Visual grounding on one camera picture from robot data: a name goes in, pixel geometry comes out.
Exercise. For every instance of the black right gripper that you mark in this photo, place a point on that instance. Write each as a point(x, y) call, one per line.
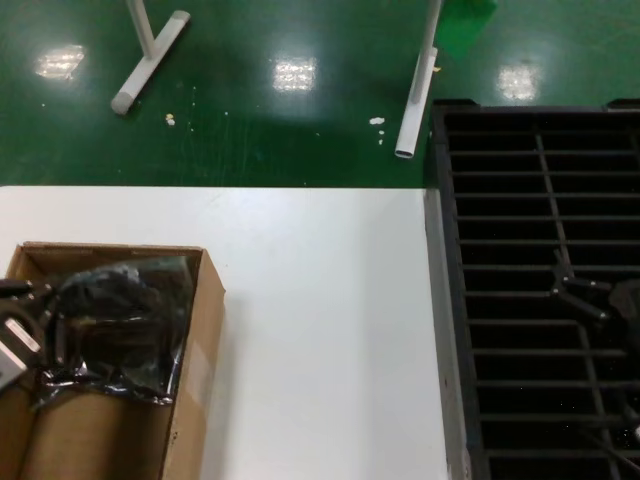
point(627, 302)

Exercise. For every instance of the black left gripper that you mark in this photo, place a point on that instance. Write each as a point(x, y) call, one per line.
point(20, 320)

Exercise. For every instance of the translucent antistatic bag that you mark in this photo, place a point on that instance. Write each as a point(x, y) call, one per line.
point(115, 290)

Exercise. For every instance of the brown cardboard box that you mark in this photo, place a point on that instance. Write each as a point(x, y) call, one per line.
point(200, 320)

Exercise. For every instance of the black slotted container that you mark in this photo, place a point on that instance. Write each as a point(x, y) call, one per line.
point(442, 165)

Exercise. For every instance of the white table leg with foot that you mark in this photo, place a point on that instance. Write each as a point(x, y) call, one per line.
point(412, 115)
point(150, 55)

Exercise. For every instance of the yellowish floor crumb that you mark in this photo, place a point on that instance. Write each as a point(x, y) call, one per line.
point(170, 119)

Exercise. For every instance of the white floor crumb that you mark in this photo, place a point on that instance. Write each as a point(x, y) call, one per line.
point(376, 120)

